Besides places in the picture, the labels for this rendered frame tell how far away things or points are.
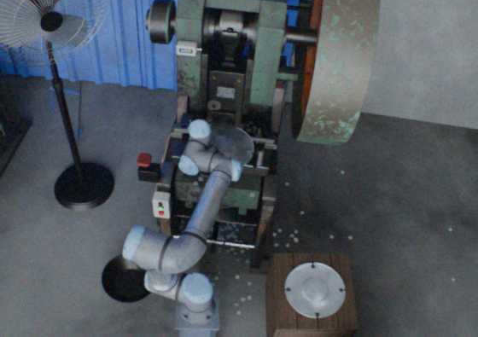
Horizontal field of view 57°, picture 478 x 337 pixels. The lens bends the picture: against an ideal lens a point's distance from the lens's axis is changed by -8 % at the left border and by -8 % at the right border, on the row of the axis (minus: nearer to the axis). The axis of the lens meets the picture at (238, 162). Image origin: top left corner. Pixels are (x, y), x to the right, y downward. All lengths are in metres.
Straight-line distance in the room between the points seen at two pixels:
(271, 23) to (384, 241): 1.69
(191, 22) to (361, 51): 0.62
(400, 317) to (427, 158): 1.30
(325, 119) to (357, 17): 0.36
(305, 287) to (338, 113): 0.97
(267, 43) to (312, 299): 1.17
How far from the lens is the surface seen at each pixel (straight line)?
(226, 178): 1.64
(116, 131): 3.34
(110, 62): 3.59
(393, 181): 3.28
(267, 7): 1.73
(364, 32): 1.50
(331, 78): 1.51
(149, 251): 1.47
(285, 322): 2.18
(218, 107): 2.01
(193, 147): 1.71
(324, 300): 2.25
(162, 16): 1.82
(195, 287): 1.85
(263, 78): 1.85
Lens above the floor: 2.33
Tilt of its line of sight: 48 degrees down
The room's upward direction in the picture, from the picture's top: 6 degrees clockwise
